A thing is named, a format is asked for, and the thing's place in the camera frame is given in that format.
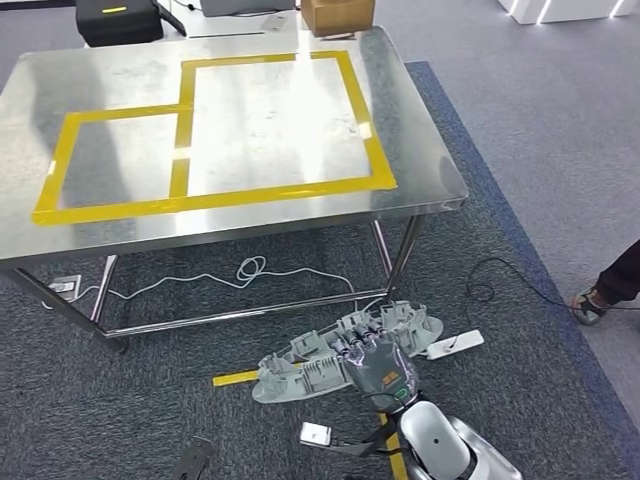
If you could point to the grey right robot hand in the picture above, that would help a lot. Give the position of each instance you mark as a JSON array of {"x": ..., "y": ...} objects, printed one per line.
[{"x": 383, "y": 374}]

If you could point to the grey plastic wheel hubcap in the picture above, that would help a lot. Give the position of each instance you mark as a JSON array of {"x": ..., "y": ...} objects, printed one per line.
[{"x": 300, "y": 378}]

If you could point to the stainless steel workbench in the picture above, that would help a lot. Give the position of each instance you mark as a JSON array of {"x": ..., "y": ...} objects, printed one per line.
[{"x": 425, "y": 166}]

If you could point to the yellow workbench tape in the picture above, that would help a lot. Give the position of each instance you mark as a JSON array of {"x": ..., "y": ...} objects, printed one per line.
[{"x": 185, "y": 132}]

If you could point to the long white power strip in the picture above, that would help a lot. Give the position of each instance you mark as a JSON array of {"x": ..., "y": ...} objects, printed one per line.
[{"x": 460, "y": 344}]

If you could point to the yellow floor tape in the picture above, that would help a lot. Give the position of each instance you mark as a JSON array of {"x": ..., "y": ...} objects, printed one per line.
[{"x": 235, "y": 378}]

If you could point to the person's foot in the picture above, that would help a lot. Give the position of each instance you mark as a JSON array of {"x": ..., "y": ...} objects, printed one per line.
[{"x": 587, "y": 306}]

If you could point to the person's leg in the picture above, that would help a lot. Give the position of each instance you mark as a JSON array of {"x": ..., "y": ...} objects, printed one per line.
[{"x": 623, "y": 275}]

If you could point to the brown cardboard box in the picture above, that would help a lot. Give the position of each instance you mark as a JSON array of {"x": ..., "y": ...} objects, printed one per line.
[{"x": 335, "y": 16}]

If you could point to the pale desk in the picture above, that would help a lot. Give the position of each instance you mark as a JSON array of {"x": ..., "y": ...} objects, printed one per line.
[{"x": 225, "y": 25}]

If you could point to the grey laptop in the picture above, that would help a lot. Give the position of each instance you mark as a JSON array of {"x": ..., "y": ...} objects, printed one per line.
[{"x": 240, "y": 6}]

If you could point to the grey floor socket box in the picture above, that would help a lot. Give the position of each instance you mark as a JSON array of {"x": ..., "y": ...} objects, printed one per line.
[{"x": 65, "y": 287}]

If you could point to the white lit furniture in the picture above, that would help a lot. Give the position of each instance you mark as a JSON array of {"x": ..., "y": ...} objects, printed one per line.
[{"x": 564, "y": 10}]

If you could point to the black carrying case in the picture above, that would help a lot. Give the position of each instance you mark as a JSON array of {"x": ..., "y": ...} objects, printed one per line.
[{"x": 120, "y": 23}]

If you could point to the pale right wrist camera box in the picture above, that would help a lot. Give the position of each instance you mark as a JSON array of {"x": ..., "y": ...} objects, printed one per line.
[{"x": 315, "y": 434}]

